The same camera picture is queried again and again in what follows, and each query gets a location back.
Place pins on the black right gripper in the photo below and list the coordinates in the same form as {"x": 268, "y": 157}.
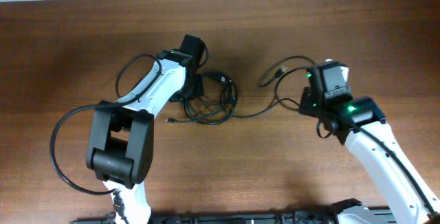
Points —
{"x": 303, "y": 108}

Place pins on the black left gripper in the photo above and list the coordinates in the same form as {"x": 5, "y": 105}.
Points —
{"x": 199, "y": 91}

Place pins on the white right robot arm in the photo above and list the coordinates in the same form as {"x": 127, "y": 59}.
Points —
{"x": 362, "y": 128}

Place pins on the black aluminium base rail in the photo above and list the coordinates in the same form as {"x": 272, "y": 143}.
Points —
{"x": 346, "y": 211}

